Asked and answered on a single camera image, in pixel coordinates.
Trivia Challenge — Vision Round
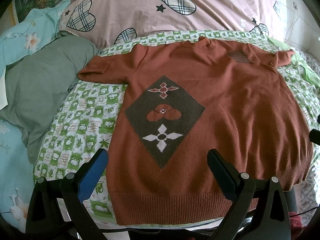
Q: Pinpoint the rust orange knit sweater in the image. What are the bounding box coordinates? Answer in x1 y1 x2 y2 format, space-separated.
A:
78 37 313 225

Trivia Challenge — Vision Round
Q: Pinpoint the sage green pillow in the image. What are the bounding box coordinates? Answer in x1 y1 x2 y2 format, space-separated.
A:
1 35 99 164

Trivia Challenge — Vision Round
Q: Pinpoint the light blue floral bedsheet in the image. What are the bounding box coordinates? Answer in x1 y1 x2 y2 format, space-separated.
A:
1 0 75 231

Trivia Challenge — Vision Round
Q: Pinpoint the pink heart pattern duvet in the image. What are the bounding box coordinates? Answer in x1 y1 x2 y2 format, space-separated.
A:
60 0 283 48

